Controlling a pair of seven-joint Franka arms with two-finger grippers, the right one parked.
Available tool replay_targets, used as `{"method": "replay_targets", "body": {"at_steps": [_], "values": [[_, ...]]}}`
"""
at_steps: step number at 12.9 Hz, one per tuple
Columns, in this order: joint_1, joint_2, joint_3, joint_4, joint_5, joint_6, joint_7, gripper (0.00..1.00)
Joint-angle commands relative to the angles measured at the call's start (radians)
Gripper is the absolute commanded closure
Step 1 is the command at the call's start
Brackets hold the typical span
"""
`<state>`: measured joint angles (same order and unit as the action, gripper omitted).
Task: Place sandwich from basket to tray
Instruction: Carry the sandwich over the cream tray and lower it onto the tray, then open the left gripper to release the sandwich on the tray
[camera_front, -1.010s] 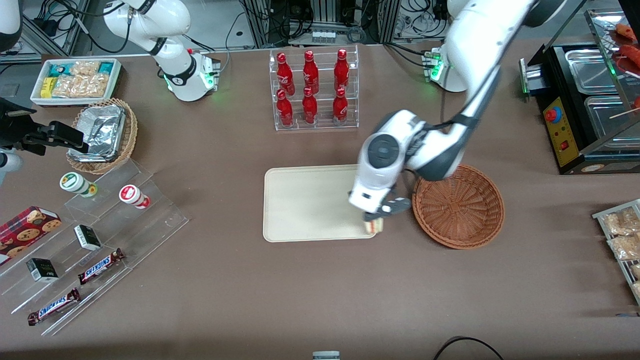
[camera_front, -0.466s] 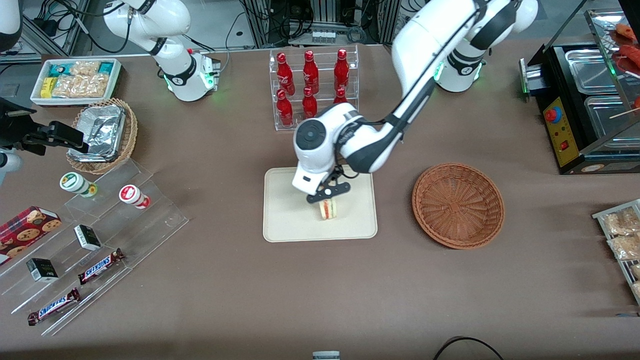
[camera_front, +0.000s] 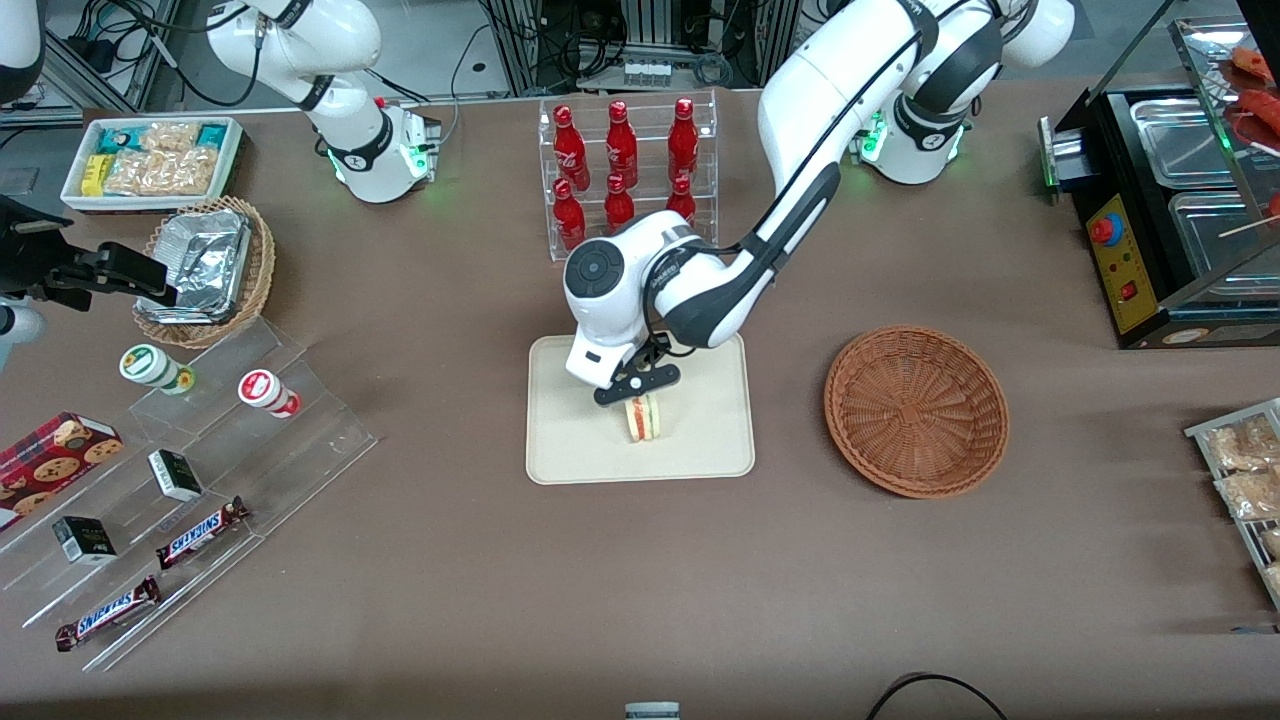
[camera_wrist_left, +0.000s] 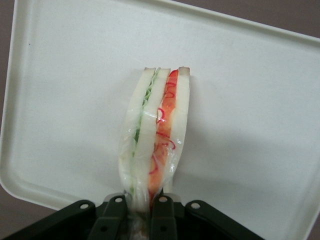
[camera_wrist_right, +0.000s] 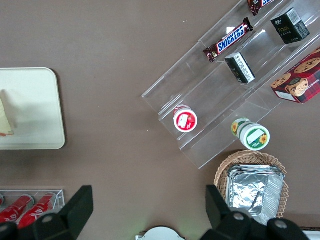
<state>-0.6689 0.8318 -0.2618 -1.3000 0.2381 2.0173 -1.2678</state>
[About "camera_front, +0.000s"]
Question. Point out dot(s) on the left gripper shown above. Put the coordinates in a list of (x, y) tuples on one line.
[(655, 350)]

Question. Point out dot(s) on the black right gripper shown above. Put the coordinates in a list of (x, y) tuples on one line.
[(30, 258)]

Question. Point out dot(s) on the sandwich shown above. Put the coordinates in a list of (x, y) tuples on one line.
[(645, 420)]

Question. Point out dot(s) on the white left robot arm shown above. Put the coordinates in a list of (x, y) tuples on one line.
[(830, 90)]

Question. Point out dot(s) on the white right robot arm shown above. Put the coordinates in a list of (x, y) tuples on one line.
[(350, 130)]

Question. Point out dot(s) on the cream plastic tray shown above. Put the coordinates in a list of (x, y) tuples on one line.
[(700, 440)]

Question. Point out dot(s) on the light wicker basket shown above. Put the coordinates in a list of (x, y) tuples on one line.
[(262, 270)]

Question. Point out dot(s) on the round brown wicker basket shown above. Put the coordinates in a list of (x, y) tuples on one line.
[(915, 410)]

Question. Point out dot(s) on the aluminium foil container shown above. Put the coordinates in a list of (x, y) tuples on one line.
[(200, 260)]

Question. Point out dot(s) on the white snack bin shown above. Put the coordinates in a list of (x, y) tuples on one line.
[(75, 200)]

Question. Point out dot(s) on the green white cup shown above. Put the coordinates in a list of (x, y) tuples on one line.
[(150, 367)]

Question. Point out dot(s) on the large rice cracker bag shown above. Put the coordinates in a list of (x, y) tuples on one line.
[(160, 172)]

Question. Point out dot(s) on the yellow snack packet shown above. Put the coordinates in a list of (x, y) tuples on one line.
[(94, 175)]

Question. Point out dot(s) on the teal snack packet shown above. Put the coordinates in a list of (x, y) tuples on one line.
[(122, 137), (212, 136)]

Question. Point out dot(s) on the small rice cracker bag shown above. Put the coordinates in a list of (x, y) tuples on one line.
[(170, 136)]

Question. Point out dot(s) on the red white cup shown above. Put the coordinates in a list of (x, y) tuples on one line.
[(265, 390)]

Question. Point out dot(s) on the red cola bottle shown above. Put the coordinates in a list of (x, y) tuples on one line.
[(681, 200), (568, 218), (683, 140), (571, 150), (621, 145), (618, 205)]

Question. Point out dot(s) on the red cookie box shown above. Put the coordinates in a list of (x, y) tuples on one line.
[(50, 460)]

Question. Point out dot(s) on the small black box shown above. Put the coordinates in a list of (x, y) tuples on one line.
[(175, 475), (85, 540)]

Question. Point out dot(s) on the clear acrylic stepped stand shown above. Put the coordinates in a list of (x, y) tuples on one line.
[(280, 450)]

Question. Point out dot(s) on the snickers bar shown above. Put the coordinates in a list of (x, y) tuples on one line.
[(200, 533), (105, 613)]

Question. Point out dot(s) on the clear acrylic bottle rack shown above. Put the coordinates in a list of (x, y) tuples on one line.
[(650, 110)]

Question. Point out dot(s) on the white power strip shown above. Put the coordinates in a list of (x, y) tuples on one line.
[(645, 72)]

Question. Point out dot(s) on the red warmer knob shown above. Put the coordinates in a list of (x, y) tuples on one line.
[(1105, 230)]

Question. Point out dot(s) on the black yellow food warmer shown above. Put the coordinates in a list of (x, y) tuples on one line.
[(1125, 270)]

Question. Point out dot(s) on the grey snack rack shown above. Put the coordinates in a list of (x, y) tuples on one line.
[(1205, 432)]

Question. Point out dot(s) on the steel warmer pan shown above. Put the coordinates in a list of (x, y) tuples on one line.
[(1210, 235), (1180, 140)]

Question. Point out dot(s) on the clear bag of crackers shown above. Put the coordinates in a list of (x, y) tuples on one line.
[(1240, 445), (1250, 495)]

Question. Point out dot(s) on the wooden skewer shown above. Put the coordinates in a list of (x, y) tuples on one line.
[(1250, 228)]

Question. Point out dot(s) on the aluminium frame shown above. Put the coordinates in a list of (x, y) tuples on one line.
[(520, 45)]

